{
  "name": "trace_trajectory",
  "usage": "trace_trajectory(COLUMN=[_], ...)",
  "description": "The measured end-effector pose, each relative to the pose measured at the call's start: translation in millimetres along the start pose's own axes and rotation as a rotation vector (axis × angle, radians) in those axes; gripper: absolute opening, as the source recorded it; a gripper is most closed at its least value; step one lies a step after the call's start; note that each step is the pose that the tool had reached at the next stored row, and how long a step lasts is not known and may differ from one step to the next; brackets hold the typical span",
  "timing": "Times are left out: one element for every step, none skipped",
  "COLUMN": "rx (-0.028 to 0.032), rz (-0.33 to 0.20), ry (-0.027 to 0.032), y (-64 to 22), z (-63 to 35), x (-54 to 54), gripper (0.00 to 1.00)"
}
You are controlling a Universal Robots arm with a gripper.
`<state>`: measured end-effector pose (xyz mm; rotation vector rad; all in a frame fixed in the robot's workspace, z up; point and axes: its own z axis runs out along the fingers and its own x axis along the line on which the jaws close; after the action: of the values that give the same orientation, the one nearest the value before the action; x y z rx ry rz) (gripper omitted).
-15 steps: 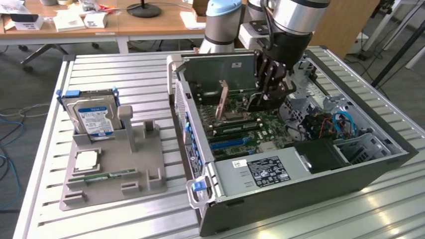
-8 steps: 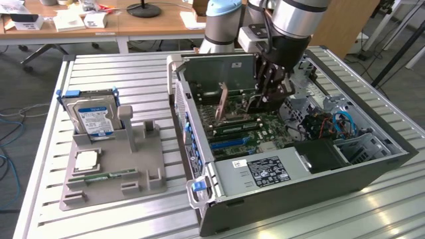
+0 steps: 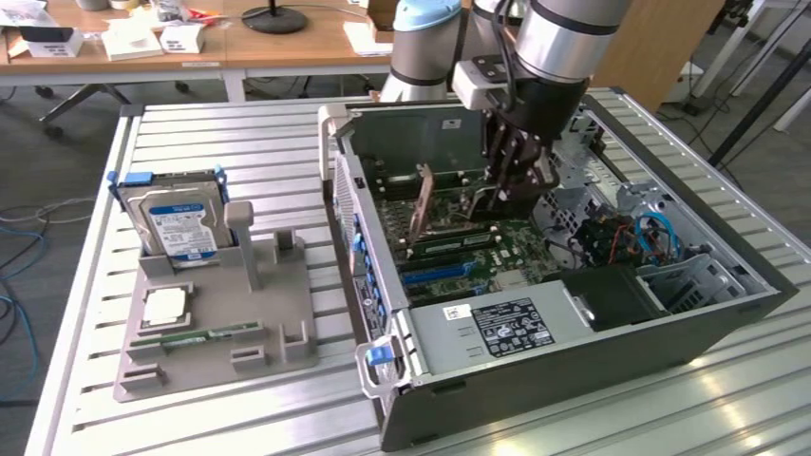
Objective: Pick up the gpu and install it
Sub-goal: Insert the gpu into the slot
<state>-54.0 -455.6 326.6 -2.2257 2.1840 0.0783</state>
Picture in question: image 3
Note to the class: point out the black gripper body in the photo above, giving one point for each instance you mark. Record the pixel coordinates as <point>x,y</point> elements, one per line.
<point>544,104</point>

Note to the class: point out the green GPU card black shroud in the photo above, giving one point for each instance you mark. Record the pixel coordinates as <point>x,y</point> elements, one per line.
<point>423,204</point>

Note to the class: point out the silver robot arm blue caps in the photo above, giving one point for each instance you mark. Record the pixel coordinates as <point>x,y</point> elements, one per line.
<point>564,43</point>

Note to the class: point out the silver socket cover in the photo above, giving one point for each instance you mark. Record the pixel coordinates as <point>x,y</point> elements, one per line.
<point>486,198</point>

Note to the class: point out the silver metal disk bay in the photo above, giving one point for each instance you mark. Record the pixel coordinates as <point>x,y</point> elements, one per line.
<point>703,280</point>
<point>583,178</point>

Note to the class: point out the CPU socket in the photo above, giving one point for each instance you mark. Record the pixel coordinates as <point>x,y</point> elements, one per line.
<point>452,221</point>

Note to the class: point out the green motherboard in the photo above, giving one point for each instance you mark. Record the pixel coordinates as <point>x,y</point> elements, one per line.
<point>514,247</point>

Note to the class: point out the green RAM stick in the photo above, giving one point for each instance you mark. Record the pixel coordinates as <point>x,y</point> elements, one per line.
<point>203,335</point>
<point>456,243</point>

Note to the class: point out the black fan housing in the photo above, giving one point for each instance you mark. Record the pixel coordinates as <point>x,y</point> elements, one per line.
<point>595,237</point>

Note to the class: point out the wooden cabinet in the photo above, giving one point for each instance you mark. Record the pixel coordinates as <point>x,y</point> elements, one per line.
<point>652,47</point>

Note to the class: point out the silver chipset heatsink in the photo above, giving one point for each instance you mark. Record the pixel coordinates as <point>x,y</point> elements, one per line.
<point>516,280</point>

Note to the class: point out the blue expansion slot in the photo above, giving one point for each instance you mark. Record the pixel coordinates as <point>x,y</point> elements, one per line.
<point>443,274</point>

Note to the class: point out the white paper stack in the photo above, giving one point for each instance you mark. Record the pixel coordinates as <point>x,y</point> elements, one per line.
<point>364,43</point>

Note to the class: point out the brown cardboard box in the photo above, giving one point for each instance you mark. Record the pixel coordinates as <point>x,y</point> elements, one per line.
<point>380,19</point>

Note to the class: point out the black tripod leg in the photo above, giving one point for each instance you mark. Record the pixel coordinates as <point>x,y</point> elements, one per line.
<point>760,109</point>

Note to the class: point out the grey power supply unit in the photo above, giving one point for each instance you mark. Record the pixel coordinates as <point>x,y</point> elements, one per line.
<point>438,351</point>

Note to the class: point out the blue case latch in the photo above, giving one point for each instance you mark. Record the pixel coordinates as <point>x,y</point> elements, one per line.
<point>379,356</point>

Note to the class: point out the open black PC case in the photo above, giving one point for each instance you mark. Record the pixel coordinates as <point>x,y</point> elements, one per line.
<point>570,380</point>

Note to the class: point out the black round lamp base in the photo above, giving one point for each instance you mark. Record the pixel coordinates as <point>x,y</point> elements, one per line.
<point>275,21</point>

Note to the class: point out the grey parts rack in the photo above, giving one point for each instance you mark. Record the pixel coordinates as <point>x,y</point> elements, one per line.
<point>209,309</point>

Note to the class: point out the small white printed box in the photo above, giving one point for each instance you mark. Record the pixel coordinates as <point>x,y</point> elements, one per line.
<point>181,40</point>

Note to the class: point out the silver CPU chip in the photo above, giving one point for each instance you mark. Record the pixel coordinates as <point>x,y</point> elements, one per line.
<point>163,306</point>

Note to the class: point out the plain white box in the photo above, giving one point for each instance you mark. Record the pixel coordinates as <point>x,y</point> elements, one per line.
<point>129,45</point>

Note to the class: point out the black chair base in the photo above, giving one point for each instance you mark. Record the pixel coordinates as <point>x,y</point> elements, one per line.
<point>53,129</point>

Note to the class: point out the grey cup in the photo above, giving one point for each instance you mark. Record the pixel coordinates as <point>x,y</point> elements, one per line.
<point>93,5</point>

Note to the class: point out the white box dark lid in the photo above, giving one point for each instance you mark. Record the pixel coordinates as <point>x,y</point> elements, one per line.
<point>53,47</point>

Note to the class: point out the printed paper sheet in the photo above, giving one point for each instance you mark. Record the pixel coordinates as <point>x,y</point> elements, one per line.
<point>25,12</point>

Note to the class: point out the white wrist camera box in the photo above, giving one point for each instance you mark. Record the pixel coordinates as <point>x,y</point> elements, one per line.
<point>478,81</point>

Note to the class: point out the wooden desk white frame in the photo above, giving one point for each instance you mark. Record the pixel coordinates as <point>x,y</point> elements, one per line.
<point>88,66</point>
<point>304,52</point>

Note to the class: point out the hard disk blue bracket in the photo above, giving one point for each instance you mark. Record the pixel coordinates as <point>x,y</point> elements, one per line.
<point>177,228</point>

